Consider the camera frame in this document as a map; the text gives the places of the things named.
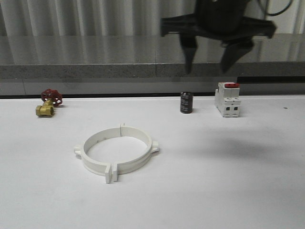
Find white half-ring pipe clamp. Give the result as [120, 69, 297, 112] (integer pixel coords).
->
[112, 124, 159, 182]
[73, 123, 125, 184]

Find brass valve with red handwheel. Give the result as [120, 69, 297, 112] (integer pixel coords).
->
[35, 89, 62, 117]

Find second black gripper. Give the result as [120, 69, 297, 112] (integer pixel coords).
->
[160, 0, 276, 73]

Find black cable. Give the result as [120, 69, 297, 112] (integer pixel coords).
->
[256, 0, 294, 21]

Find white circuit breaker red switch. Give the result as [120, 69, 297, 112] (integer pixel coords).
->
[214, 82, 241, 117]

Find grey stone shelf ledge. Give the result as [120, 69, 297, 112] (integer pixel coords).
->
[0, 34, 305, 98]

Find black cylindrical capacitor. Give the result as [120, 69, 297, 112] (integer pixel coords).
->
[180, 92, 193, 114]

